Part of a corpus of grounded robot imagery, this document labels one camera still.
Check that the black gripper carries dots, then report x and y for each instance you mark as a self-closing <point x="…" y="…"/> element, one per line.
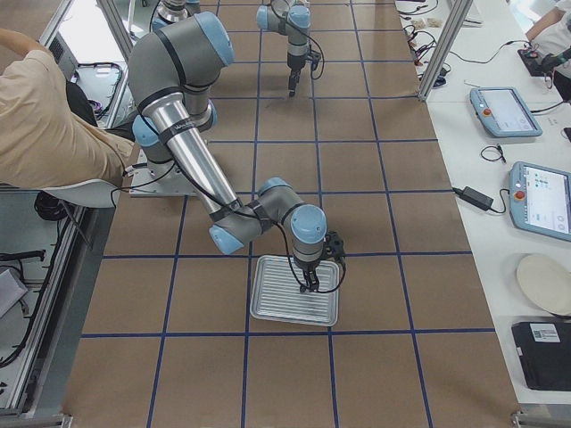
<point x="307" y="267"/>
<point x="294" y="69"/>

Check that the silver ribbed metal tray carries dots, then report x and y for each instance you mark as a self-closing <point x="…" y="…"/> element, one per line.
<point x="276" y="293"/>

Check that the black power adapter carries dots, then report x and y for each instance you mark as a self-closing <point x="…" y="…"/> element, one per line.
<point x="473" y="197"/>

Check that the blue teach pendant far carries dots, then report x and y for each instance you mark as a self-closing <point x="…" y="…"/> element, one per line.
<point x="503" y="113"/>

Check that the blue teach pendant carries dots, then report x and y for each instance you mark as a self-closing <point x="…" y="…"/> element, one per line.
<point x="539" y="200"/>
<point x="503" y="113"/>

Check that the white chair seat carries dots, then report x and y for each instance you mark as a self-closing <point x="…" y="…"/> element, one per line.
<point x="93" y="193"/>

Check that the beige round plate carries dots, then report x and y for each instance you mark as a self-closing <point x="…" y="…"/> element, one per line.
<point x="546" y="283"/>

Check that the black box with label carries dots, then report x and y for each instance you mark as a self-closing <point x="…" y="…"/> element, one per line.
<point x="543" y="349"/>

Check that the blue teach pendant near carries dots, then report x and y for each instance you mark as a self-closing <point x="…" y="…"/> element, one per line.
<point x="539" y="200"/>

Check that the person in beige shirt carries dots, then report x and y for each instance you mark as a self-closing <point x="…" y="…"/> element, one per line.
<point x="49" y="136"/>

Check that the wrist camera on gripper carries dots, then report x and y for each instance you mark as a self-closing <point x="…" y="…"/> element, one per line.
<point x="333" y="247"/>

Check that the aluminium profile post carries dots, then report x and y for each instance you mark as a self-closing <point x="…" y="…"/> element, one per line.
<point x="445" y="41"/>

